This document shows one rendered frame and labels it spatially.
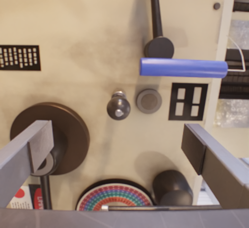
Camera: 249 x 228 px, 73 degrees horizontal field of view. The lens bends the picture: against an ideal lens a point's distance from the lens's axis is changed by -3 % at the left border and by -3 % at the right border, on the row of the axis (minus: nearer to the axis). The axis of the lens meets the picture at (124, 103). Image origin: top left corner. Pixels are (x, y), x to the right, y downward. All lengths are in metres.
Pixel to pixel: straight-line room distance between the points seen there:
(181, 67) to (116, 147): 0.19
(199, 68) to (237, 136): 1.07
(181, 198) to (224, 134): 0.93
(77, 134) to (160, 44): 0.21
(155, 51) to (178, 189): 0.24
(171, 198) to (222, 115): 0.89
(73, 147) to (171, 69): 0.22
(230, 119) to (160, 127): 0.92
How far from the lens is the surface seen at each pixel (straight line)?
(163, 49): 0.27
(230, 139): 1.30
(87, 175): 0.40
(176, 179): 0.36
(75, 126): 0.32
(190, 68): 0.26
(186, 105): 0.34
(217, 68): 0.27
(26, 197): 0.47
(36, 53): 0.33
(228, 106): 1.19
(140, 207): 0.23
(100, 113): 0.32
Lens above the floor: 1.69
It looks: 2 degrees up
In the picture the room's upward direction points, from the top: 91 degrees clockwise
